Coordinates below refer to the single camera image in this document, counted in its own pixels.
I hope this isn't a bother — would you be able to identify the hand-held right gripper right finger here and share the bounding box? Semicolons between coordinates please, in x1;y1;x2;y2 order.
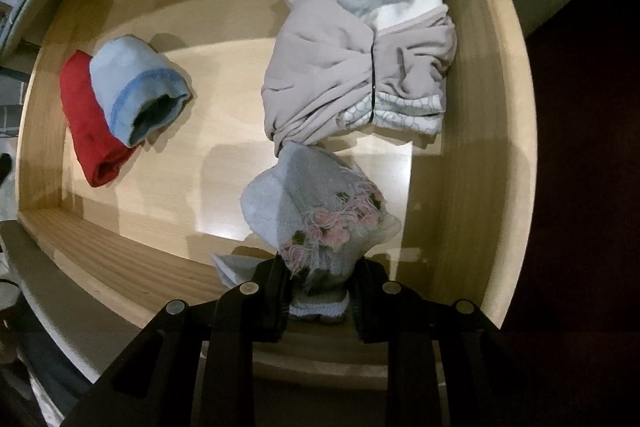
350;258;516;427

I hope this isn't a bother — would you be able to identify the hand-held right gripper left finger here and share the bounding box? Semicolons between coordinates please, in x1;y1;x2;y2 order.
65;254;293;427

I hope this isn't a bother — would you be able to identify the grey sock with pink flowers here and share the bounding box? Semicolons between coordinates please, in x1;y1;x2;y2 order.
210;142;403;325

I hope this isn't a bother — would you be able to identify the wooden drawer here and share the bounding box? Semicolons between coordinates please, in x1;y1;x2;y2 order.
0;0;538;388

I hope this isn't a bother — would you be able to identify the white patterned underwear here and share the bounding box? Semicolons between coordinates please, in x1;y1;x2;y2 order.
339;91;447;138

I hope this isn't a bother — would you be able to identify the grey-beige underwear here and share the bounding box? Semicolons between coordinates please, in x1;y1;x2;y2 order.
260;0;458;158

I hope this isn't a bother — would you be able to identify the red underwear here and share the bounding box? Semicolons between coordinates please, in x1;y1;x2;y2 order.
59;49;138;188

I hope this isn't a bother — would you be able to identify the light blue underwear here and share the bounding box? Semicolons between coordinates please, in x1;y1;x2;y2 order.
89;36;193;148

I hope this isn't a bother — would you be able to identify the plain white underwear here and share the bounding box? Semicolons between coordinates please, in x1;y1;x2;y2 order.
369;0;447;32

